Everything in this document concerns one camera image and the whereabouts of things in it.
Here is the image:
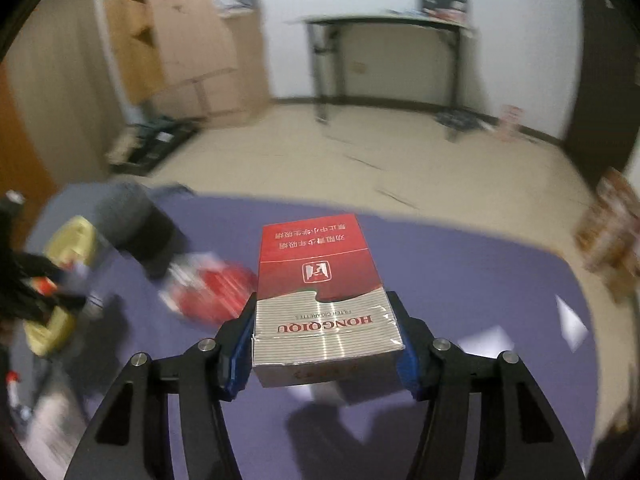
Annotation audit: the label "black foam-topped cylinder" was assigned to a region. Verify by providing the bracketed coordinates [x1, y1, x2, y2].
[94, 182, 184, 280]

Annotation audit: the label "red silver Hongqiqu carton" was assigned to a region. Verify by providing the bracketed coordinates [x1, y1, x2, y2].
[252, 214, 405, 388]

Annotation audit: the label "yellow plastic basin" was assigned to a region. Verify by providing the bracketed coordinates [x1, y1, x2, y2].
[23, 216, 103, 358]

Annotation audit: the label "white paper triangle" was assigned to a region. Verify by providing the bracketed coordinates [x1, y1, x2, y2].
[555, 296, 589, 353]
[458, 325, 515, 359]

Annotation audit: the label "white paper triangle far right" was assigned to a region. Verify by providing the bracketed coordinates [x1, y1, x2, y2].
[555, 296, 589, 353]

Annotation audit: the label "grey cloth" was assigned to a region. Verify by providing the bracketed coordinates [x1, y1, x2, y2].
[1, 183, 192, 476]

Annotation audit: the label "black suitcase with clothes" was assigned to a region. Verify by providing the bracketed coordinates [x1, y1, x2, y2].
[106, 116, 201, 177]

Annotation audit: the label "printed cardboard box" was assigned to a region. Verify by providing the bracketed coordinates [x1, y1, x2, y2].
[574, 168, 639, 304]

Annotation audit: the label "wooden wardrobe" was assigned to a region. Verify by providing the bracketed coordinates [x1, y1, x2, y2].
[96, 0, 271, 128]

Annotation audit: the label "dark door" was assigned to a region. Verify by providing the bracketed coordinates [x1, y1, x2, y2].
[562, 0, 639, 188]

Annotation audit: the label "pink snack bag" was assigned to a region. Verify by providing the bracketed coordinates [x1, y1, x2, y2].
[496, 105, 523, 141]

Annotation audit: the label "dark clothes on floor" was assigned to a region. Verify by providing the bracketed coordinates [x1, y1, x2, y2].
[435, 110, 482, 131]

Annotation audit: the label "black folding table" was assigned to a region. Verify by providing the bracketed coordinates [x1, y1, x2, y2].
[288, 12, 472, 125]

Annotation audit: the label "black box on table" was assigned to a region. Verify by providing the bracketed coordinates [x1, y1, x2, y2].
[418, 0, 470, 25]

